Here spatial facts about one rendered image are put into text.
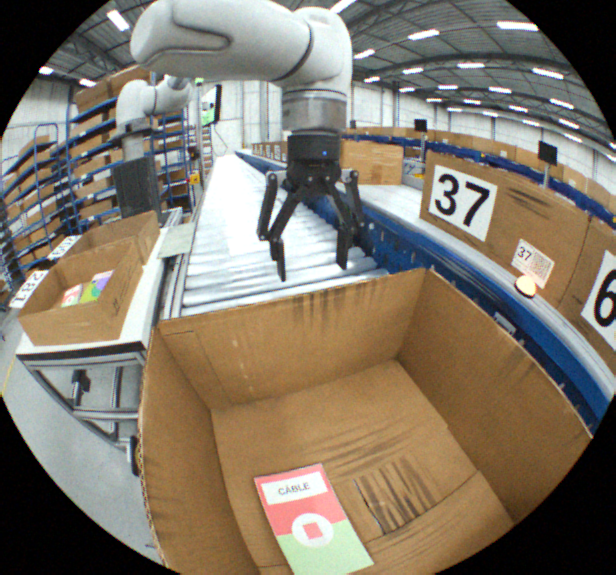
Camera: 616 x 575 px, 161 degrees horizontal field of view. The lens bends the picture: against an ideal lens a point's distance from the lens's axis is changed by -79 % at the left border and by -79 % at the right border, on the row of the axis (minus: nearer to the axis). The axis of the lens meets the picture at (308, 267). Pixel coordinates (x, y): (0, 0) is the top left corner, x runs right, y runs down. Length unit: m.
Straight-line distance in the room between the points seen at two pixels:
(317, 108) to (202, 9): 0.19
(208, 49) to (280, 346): 0.28
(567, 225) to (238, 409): 0.54
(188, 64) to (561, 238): 0.50
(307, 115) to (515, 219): 0.36
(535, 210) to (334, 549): 0.51
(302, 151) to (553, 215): 0.39
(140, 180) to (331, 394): 1.03
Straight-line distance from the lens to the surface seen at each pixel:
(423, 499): 0.32
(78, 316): 0.53
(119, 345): 0.52
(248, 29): 0.22
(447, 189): 0.52
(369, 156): 0.94
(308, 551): 0.28
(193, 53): 0.21
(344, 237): 0.39
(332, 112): 0.31
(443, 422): 0.35
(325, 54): 0.30
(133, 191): 1.11
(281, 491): 0.28
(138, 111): 1.15
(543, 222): 0.43
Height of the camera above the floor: 1.05
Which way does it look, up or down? 31 degrees down
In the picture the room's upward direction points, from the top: straight up
